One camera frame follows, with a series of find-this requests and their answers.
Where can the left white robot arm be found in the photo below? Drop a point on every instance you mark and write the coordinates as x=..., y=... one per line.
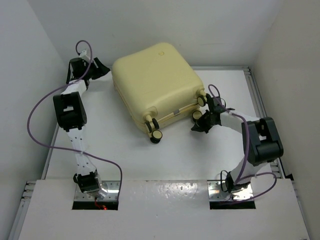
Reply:
x=71, y=117

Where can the metal base plate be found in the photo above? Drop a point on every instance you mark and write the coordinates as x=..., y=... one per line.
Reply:
x=108, y=192
x=217, y=192

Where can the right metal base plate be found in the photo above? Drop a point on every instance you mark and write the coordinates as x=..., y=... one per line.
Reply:
x=217, y=192

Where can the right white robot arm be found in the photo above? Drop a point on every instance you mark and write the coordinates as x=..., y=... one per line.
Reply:
x=261, y=141

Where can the grey aluminium table rail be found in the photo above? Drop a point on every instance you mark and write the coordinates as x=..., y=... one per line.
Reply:
x=221, y=68

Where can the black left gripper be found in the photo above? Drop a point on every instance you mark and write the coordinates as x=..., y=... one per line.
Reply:
x=101, y=70

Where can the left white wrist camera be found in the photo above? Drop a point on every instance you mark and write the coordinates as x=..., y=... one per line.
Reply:
x=86, y=55

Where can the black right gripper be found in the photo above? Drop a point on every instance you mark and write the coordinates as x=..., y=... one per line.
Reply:
x=200, y=126

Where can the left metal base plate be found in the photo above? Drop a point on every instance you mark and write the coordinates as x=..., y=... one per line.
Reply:
x=108, y=192

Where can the cream yellow suitcase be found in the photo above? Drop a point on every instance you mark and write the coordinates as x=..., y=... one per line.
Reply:
x=158, y=87

